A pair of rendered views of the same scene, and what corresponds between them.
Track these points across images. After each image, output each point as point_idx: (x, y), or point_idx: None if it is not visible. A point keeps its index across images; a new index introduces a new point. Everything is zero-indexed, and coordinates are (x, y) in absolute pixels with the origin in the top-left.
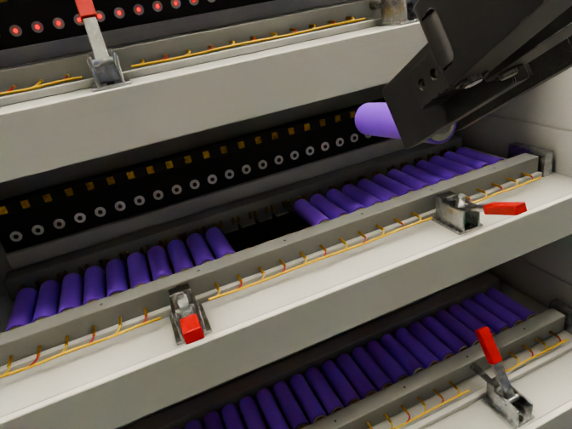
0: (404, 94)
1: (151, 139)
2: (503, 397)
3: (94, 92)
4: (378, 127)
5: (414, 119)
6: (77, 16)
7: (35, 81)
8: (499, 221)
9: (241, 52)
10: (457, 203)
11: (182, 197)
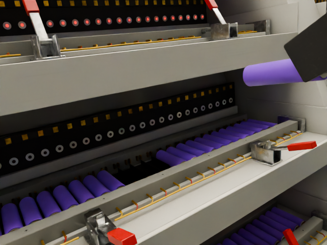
0: (309, 43)
1: (77, 97)
2: None
3: (38, 60)
4: (267, 76)
5: (317, 59)
6: (6, 23)
7: None
8: (290, 157)
9: (131, 48)
10: (266, 146)
11: (77, 150)
